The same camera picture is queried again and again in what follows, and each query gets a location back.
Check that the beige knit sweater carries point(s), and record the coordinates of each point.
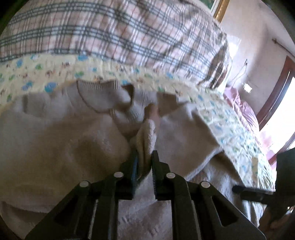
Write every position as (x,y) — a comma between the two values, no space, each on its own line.
(50,142)

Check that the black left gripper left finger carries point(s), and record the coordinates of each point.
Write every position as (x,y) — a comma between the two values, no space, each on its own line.
(90,210)

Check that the gold framed picture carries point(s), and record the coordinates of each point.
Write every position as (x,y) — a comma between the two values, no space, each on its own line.
(217,8)

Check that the plaid pink grey pillow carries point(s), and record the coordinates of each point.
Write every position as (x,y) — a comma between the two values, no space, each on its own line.
(177,37)

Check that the yellow bear print quilt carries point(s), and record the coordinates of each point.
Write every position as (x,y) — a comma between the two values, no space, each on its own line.
(47,73)

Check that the white wall socket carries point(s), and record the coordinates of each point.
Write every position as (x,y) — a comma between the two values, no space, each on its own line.
(247,88)

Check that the right hand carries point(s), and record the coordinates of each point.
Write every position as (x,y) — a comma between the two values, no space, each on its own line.
(268,223)

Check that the pink crumpled blanket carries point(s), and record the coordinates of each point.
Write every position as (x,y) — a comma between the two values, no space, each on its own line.
(247,117)

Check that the brown wooden window frame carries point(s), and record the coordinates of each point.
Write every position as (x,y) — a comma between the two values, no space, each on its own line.
(276,117)

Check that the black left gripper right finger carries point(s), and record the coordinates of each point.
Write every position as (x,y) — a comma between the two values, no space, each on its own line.
(199,211)

